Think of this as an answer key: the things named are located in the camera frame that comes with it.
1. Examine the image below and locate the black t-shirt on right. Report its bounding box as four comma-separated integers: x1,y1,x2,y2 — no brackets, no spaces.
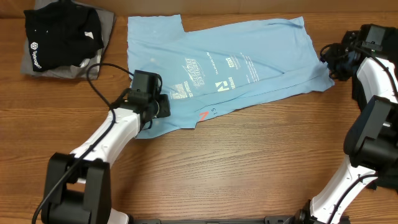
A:
341,24,398,190

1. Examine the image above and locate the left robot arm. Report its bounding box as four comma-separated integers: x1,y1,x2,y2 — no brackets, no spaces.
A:
32,70,170,224

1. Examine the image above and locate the light blue t-shirt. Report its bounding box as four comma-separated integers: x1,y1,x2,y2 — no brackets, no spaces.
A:
127,15,334,139

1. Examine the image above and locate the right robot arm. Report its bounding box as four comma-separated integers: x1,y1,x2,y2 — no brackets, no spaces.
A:
286,24,397,223

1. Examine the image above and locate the grey folded shirt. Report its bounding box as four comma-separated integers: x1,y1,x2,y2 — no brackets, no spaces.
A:
20,1,116,79

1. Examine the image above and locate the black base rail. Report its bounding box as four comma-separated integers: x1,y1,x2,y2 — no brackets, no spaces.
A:
129,215,296,224

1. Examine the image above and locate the black folded shirt with logo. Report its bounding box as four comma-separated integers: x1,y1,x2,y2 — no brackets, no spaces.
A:
24,1,104,72

